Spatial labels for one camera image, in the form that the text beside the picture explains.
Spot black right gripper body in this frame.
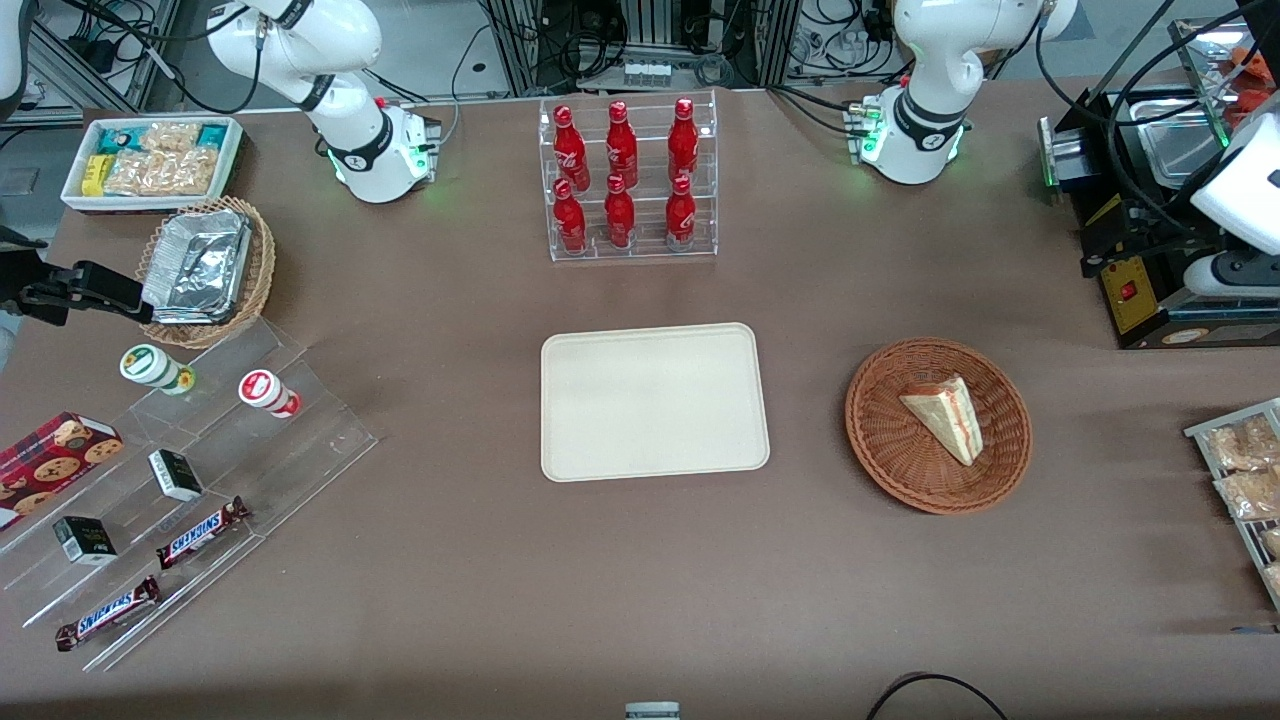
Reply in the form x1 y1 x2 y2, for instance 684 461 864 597
18 268 81 323

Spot triangular sandwich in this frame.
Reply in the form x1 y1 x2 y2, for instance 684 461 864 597
898 375 986 468

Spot light wicker basket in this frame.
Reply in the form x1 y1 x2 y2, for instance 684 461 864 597
135 196 277 351

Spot tray of bagged snacks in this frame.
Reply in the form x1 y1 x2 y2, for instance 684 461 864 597
1185 398 1280 611

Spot round brown wicker basket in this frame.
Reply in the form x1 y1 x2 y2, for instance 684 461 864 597
845 338 1033 516

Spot beige plastic tray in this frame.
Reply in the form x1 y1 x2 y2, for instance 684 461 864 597
540 322 771 483

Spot stainless steel pan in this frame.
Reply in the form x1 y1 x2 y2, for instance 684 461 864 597
1133 90 1227 187

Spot green lid drink bottle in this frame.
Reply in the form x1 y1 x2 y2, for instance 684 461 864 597
119 344 197 396

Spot aluminium foil container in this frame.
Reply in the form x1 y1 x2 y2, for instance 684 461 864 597
142 210 253 326

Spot clear rice cracker bag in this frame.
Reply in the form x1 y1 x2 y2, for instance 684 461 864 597
140 121 201 156
105 148 218 197

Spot red cookie box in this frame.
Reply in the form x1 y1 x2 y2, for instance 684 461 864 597
0 412 125 531

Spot black hot dog machine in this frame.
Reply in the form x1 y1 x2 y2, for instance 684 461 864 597
1038 15 1280 351

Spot red lid drink bottle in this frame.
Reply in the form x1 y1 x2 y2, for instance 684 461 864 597
238 369 302 419

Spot white rectangular snack bin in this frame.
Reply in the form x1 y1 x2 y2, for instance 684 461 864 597
60 115 246 216

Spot small black box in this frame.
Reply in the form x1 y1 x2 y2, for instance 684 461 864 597
52 516 118 566
148 449 205 503

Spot clear acrylic step display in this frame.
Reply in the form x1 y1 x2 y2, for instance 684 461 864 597
0 318 379 673

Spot snickers chocolate bar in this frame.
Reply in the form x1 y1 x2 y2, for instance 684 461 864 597
55 576 162 652
155 497 251 571

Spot red cola bottle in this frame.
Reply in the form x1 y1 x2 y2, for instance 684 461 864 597
667 97 700 186
605 100 639 191
665 175 697 251
552 178 588 254
603 174 636 249
553 105 591 193

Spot clear acrylic bottle rack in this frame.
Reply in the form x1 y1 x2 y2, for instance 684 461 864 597
538 90 719 263

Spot aluminium equipment rack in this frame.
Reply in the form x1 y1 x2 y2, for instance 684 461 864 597
480 0 801 96

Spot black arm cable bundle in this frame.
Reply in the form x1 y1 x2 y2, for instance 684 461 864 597
1035 0 1280 277

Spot aluminium frame with cables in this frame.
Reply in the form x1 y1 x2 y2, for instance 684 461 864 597
30 0 186 116

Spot black table cable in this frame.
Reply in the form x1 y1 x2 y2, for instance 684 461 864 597
865 672 1011 720

